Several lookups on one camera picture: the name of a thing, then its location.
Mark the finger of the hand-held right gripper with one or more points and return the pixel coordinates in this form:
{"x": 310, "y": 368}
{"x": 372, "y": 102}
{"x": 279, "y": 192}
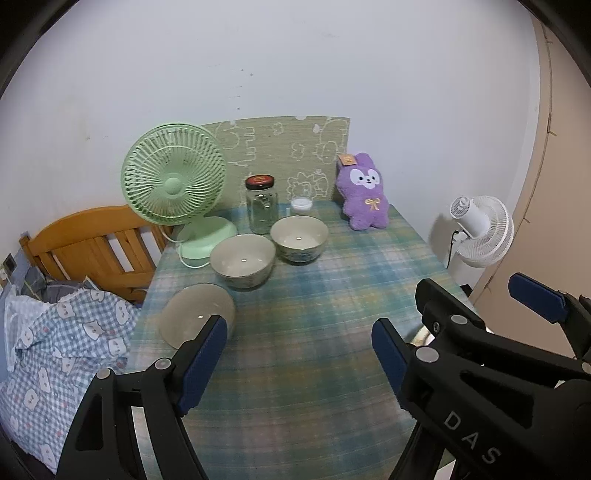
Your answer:
{"x": 535, "y": 295}
{"x": 443, "y": 309}

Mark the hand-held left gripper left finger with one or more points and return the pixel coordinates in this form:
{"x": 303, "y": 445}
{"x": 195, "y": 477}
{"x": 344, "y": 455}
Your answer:
{"x": 203, "y": 364}

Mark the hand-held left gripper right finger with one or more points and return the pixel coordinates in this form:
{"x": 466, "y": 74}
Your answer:
{"x": 388, "y": 355}

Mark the beige ceramic bowl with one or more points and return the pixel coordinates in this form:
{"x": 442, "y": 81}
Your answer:
{"x": 189, "y": 314}
{"x": 242, "y": 261}

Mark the beige bowl with blue pattern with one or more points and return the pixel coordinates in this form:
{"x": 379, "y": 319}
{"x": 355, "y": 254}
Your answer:
{"x": 299, "y": 237}

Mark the white fan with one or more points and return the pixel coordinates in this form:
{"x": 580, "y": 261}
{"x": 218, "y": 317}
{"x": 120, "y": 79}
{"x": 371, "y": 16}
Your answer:
{"x": 482, "y": 230}

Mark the green plaid tablecloth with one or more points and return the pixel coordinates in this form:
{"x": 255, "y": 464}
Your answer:
{"x": 300, "y": 346}

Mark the beige door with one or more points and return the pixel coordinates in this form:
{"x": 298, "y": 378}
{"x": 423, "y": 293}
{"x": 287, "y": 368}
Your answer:
{"x": 554, "y": 161}

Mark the purple plush rabbit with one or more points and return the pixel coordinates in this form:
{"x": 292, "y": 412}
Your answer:
{"x": 364, "y": 191}

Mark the blue checked bear blanket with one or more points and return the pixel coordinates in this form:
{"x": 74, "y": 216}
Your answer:
{"x": 60, "y": 350}

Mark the orange wooden headboard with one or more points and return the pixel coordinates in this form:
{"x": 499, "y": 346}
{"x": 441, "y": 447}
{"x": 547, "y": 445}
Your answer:
{"x": 92, "y": 249}

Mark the glass jar with dark lid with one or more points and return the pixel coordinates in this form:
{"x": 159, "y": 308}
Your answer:
{"x": 262, "y": 207}

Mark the dark grey cloth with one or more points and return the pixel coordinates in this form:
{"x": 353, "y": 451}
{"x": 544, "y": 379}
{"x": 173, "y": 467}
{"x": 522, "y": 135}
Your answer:
{"x": 51, "y": 284}

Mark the cotton swab container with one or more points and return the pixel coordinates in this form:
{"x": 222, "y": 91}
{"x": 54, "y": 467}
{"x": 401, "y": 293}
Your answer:
{"x": 301, "y": 205}

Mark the green desk fan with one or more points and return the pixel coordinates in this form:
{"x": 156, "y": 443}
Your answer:
{"x": 173, "y": 184}

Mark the grey wall socket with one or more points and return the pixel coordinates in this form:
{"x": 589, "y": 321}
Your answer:
{"x": 8, "y": 266}

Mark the green printed wall mat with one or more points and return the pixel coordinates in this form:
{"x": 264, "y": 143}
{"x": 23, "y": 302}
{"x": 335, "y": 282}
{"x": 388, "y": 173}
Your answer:
{"x": 286, "y": 143}

